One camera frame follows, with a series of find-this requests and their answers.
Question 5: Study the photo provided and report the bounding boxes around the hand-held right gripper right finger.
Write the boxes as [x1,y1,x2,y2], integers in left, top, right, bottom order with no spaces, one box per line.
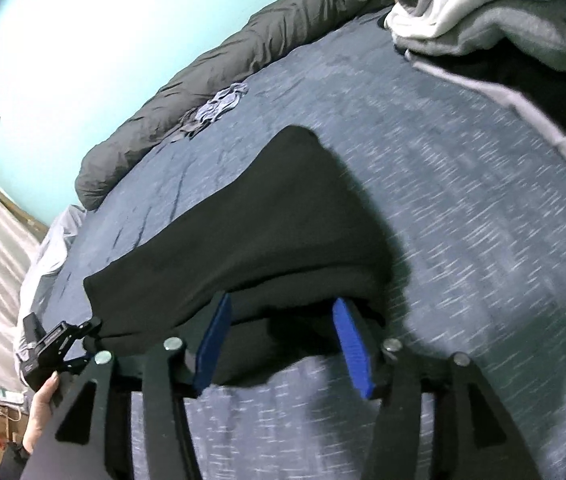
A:
[332,297,538,480]

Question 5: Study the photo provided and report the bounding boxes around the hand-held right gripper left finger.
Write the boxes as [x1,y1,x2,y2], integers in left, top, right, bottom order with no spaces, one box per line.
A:
[20,291,234,480]

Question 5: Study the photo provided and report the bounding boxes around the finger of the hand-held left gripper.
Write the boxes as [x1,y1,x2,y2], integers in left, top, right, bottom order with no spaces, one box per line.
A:
[65,316,104,348]
[57,352,98,376]

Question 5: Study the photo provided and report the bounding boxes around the black garment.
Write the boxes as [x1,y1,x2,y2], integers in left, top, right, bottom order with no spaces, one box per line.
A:
[405,47,566,138]
[83,125,398,386]

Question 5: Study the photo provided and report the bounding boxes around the person's left hand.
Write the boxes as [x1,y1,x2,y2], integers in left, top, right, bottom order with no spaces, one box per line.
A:
[22,374,61,456]

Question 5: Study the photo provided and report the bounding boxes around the light grey blanket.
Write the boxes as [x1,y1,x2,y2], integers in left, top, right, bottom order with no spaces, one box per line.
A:
[13,205,88,361]

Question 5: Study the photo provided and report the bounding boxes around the dark grey small cloth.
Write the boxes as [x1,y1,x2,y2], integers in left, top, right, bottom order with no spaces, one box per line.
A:
[179,107,204,141]

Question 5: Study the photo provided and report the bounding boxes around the blue-grey underwear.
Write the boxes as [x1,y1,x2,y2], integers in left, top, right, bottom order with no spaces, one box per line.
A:
[195,81,250,128]

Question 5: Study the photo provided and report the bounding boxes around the rolled dark grey duvet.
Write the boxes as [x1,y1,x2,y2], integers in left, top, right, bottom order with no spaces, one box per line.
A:
[74,0,396,211]

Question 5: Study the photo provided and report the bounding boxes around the black folded garment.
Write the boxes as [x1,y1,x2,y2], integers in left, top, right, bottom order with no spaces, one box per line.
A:
[405,47,566,138]

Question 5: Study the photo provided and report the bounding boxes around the wooden frame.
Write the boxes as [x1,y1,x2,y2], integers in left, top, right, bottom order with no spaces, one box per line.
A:
[0,182,51,238]

